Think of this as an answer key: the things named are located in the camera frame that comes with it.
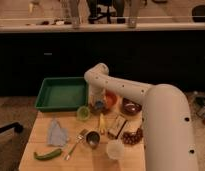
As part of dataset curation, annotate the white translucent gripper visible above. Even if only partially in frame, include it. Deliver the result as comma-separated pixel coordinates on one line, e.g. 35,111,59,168
89,85,105,114

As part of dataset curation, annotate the blue sponge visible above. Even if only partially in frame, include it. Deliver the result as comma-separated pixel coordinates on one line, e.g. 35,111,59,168
94,101,105,110

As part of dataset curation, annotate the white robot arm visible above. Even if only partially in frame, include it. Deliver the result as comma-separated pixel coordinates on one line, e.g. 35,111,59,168
84,63,199,171

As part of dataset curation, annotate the red bowl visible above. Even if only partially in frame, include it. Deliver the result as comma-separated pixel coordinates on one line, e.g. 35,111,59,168
104,90,117,110

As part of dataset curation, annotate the small green bowl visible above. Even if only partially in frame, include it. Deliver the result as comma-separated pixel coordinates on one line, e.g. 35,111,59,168
76,106,90,121

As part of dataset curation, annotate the dark brown bowl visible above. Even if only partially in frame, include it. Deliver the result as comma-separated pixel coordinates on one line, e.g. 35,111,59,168
122,98,142,116

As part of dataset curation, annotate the brown snack box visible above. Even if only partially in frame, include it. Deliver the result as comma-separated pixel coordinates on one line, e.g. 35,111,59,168
108,115,127,139

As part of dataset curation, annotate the green plastic tray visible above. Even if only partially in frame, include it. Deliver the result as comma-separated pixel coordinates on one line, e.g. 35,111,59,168
35,77,88,112

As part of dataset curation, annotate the metal fork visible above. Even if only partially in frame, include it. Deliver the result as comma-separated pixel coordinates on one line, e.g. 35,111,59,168
64,129,88,160

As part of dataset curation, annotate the dark metal cup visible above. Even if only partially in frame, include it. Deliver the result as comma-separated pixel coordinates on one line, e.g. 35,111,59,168
86,131,100,149

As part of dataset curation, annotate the bunch of dark grapes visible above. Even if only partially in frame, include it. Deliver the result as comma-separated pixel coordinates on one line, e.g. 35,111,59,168
122,128,143,145

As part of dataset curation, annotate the white paper cup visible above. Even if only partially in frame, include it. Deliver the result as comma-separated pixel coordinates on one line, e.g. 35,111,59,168
106,140,124,160

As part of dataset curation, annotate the light blue cloth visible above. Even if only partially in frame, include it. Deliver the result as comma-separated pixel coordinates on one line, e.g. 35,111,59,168
47,119,68,147

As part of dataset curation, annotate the black office chair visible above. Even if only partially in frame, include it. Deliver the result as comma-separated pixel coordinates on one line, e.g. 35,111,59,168
86,0,125,24

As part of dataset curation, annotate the black chair base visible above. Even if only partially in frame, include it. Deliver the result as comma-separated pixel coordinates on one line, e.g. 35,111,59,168
0,122,24,134

